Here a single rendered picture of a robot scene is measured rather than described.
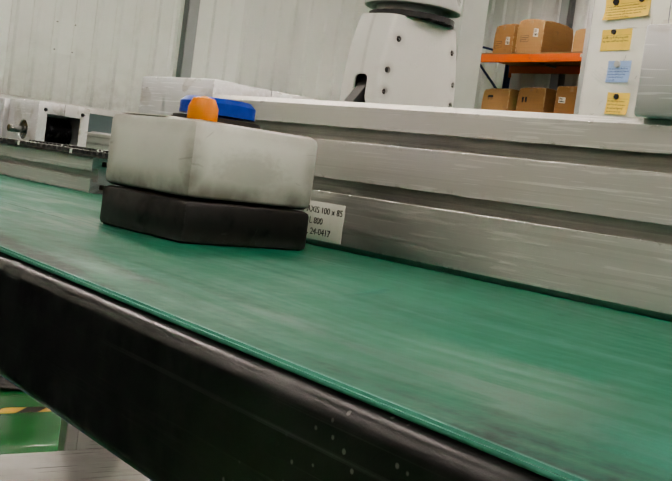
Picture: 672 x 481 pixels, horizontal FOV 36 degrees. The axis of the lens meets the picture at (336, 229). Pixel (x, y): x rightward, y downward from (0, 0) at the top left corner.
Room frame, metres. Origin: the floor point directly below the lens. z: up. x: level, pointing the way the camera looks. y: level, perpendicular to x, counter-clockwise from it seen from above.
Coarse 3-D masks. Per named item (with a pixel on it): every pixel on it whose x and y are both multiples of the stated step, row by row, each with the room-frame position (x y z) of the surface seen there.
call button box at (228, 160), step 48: (144, 144) 0.52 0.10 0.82; (192, 144) 0.49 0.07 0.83; (240, 144) 0.50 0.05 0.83; (288, 144) 0.52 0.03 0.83; (144, 192) 0.52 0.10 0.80; (192, 192) 0.49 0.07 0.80; (240, 192) 0.51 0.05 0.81; (288, 192) 0.53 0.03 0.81; (192, 240) 0.49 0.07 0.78; (240, 240) 0.51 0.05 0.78; (288, 240) 0.53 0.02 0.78
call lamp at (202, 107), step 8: (200, 96) 0.50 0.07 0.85; (192, 104) 0.49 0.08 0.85; (200, 104) 0.49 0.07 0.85; (208, 104) 0.49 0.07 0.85; (216, 104) 0.50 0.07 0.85; (192, 112) 0.49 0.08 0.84; (200, 112) 0.49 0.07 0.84; (208, 112) 0.49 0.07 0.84; (216, 112) 0.50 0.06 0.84; (208, 120) 0.49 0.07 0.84; (216, 120) 0.50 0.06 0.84
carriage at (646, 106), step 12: (660, 24) 0.44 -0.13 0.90; (648, 36) 0.45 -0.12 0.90; (660, 36) 0.44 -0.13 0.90; (648, 48) 0.44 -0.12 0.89; (660, 48) 0.44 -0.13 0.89; (648, 60) 0.44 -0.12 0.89; (660, 60) 0.44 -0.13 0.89; (648, 72) 0.44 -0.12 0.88; (660, 72) 0.44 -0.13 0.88; (648, 84) 0.44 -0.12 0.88; (660, 84) 0.44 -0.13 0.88; (648, 96) 0.44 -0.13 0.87; (660, 96) 0.44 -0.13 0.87; (636, 108) 0.45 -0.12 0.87; (648, 108) 0.44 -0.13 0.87; (660, 108) 0.44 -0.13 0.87
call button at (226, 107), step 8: (192, 96) 0.53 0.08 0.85; (184, 104) 0.53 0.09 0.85; (224, 104) 0.52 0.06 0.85; (232, 104) 0.52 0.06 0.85; (240, 104) 0.53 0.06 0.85; (248, 104) 0.53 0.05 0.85; (184, 112) 0.55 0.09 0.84; (224, 112) 0.52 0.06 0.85; (232, 112) 0.52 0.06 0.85; (240, 112) 0.53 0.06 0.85; (248, 112) 0.53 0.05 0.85; (240, 120) 0.55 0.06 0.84; (248, 120) 0.54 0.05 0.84
